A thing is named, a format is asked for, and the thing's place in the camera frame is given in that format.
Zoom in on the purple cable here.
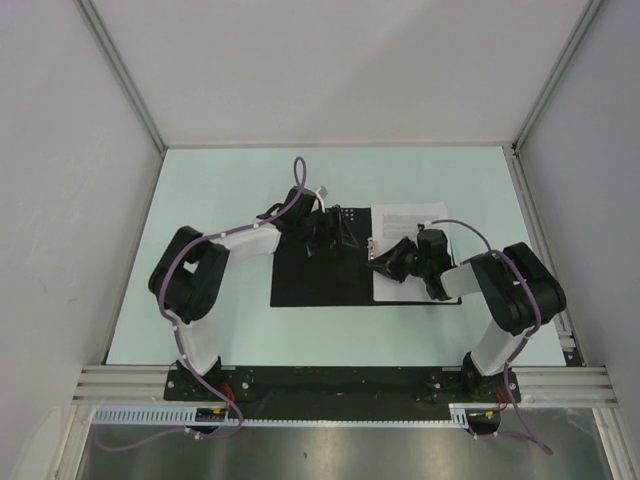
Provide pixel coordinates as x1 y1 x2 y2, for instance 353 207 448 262
429 218 554 456
92 156 309 454

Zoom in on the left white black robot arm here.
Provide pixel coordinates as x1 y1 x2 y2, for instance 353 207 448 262
148 187 358 400

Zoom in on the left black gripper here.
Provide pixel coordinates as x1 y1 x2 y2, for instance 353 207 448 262
295 205 356 257

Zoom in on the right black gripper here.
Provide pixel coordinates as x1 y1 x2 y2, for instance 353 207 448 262
366 237 430 284

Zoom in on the black clip folder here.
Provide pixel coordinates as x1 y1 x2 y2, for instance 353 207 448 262
269 203 462 309

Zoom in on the left aluminium corner post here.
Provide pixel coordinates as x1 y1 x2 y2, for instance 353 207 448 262
72 0 168 157

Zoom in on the right aluminium corner post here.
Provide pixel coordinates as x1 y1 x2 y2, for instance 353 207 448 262
511 0 607 154

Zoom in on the right aluminium side rail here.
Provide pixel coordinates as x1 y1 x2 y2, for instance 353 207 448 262
502 145 588 367

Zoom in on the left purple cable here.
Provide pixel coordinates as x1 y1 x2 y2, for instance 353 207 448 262
92 156 309 454

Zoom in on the aluminium front frame rail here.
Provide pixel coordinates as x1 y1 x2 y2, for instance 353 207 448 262
72 365 618 409

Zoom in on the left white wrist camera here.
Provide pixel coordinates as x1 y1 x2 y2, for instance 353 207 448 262
313 186 328 212

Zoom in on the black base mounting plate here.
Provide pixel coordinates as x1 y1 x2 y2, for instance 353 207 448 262
163 364 521 420

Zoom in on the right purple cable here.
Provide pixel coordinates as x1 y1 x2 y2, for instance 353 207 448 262
429 218 554 456

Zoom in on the grey slotted cable duct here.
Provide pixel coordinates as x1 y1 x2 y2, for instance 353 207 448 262
91 405 501 435

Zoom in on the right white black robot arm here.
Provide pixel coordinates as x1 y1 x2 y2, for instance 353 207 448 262
366 224 567 401

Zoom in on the aluminium corner post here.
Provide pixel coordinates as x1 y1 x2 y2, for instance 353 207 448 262
72 0 168 157
511 0 607 154

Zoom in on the printed paper sheet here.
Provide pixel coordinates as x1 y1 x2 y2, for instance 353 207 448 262
371 202 448 304

